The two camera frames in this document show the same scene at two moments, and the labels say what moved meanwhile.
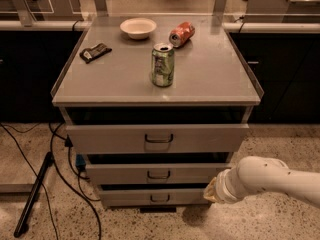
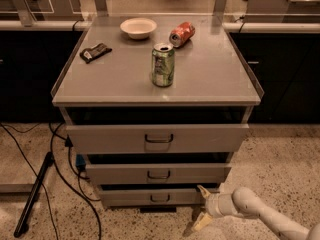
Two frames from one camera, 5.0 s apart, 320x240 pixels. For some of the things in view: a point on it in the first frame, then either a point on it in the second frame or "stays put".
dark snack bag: [90, 53] stays put
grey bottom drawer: [153, 198] stays put
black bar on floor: [34, 193] stays put
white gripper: [222, 186] → [212, 204]
